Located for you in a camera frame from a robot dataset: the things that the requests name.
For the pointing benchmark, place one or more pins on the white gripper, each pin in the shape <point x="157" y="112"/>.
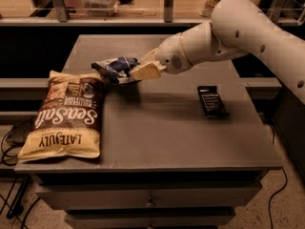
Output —
<point x="172" y="55"/>

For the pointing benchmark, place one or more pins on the blue chip bag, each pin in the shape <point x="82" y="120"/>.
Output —
<point x="116" y="70"/>

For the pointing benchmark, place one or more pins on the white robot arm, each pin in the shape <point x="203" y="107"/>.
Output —
<point x="236" y="27"/>

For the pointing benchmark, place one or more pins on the brown sea salt chip bag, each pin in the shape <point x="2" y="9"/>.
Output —
<point x="69" y="120"/>

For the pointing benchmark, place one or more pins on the black snack bar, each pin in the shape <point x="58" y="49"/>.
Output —
<point x="211" y="102"/>

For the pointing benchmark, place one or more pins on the clear plastic container on shelf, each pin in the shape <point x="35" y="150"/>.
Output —
<point x="99" y="7"/>

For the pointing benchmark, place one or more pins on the grey drawer cabinet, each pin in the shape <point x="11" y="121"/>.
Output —
<point x="163" y="163"/>

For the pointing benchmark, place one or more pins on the grey metal shelf rack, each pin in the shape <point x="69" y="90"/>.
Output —
<point x="133" y="12"/>

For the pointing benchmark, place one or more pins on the black power adapter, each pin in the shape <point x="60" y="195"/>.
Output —
<point x="18" y="134"/>

